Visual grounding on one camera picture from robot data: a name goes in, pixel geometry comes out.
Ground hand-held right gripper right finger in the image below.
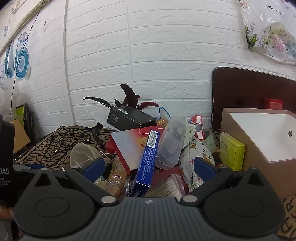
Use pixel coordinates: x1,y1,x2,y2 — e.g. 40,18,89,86
180,157,266,206

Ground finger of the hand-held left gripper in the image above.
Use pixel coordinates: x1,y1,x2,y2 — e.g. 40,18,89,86
13,163,48,173

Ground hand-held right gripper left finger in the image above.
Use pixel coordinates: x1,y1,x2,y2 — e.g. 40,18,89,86
33,158,117,208

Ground clear plastic bag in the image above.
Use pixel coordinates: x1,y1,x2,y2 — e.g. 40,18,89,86
70,143,110,169

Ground clear snack bag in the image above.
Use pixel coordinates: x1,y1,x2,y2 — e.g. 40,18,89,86
97,158,131,201

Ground blue box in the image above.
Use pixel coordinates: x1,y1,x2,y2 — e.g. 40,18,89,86
130,129,160,198

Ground beige cardboard storage box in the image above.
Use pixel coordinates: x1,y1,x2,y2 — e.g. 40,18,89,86
220,107,296,201

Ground person's left hand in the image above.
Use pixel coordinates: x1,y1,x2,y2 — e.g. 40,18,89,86
0,201,15,220

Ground letter printed blanket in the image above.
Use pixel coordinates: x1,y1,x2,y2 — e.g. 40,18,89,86
13,125,296,241

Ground brown cardboard box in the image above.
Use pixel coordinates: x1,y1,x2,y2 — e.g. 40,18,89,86
12,118,31,154

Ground yellow green box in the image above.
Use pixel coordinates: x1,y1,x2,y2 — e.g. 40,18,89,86
219,132,246,172

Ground dark red flat box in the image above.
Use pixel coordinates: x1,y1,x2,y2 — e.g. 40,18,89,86
151,166,183,186

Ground green bag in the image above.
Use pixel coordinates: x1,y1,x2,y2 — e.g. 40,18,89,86
14,103,35,142

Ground cotton swabs pack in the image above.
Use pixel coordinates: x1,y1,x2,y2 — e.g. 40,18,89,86
144,173,186,198

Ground red gift box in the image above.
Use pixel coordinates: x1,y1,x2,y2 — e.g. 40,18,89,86
109,127,165,176

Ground clear plastic case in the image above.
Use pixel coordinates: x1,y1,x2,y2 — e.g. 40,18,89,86
154,116,186,170

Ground red white label box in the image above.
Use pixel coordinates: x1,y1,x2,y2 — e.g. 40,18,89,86
190,115,204,139

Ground white insole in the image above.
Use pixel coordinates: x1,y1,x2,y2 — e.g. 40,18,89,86
91,109,111,128

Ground black box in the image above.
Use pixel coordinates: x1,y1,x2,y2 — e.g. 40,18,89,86
107,107,157,132

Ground dark feathers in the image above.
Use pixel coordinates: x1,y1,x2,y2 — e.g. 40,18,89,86
82,84,160,110

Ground dark brown headboard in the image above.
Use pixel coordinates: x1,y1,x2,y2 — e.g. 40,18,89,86
211,67,296,130

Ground small red box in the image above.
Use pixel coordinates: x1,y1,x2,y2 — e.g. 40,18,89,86
264,98,284,111

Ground floral plastic bag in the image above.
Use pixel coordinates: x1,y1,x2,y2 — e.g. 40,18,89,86
239,0,296,64

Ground printed drawstring bag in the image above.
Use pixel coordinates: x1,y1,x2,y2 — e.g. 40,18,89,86
179,116,216,193

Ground black cables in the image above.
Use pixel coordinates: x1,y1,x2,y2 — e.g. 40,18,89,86
43,126,99,153

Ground blue cable loop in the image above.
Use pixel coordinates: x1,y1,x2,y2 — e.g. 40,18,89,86
158,106,172,119

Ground blue fan wall decoration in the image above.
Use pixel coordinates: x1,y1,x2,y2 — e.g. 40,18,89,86
0,32,31,81

